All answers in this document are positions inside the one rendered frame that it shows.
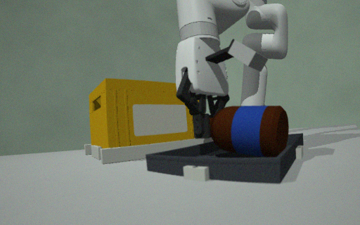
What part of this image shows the yellow crate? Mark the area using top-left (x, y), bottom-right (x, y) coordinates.
top-left (89, 78), bottom-right (195, 148)

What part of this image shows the brown bottle with blue label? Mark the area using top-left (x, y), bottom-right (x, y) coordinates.
top-left (210, 105), bottom-right (288, 158)

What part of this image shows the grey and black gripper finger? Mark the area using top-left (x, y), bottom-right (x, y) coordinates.
top-left (207, 94), bottom-right (229, 117)
top-left (176, 68), bottom-right (211, 139)

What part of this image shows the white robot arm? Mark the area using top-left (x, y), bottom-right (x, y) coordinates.
top-left (176, 0), bottom-right (288, 106)

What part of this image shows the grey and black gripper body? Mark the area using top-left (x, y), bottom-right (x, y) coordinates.
top-left (176, 35), bottom-right (229, 99)

